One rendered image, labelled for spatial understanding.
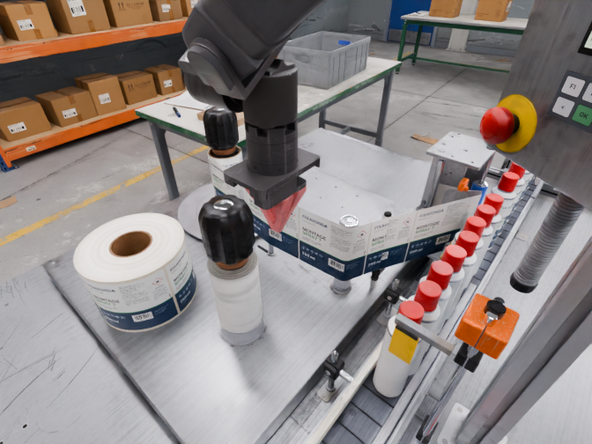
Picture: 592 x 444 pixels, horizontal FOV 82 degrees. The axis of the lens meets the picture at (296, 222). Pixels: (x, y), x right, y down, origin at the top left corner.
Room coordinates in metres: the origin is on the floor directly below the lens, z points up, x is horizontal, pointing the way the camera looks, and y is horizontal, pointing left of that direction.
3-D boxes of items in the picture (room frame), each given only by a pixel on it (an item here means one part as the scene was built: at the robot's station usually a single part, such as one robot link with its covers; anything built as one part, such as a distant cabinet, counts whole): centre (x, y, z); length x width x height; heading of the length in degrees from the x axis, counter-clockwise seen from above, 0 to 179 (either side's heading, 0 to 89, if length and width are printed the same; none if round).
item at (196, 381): (0.67, 0.10, 0.86); 0.80 x 0.67 x 0.05; 139
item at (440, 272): (0.38, -0.23, 0.98); 0.05 x 0.05 x 0.20
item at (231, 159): (0.81, 0.19, 1.04); 0.09 x 0.09 x 0.29
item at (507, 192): (0.66, -0.47, 0.98); 0.05 x 0.05 x 0.20
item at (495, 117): (0.35, -0.22, 1.33); 0.04 x 0.03 x 0.04; 14
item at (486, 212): (0.53, -0.36, 0.98); 0.05 x 0.05 x 0.20
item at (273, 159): (0.35, 0.03, 1.29); 0.10 x 0.07 x 0.07; 139
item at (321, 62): (2.56, -0.20, 0.91); 0.60 x 0.40 x 0.22; 147
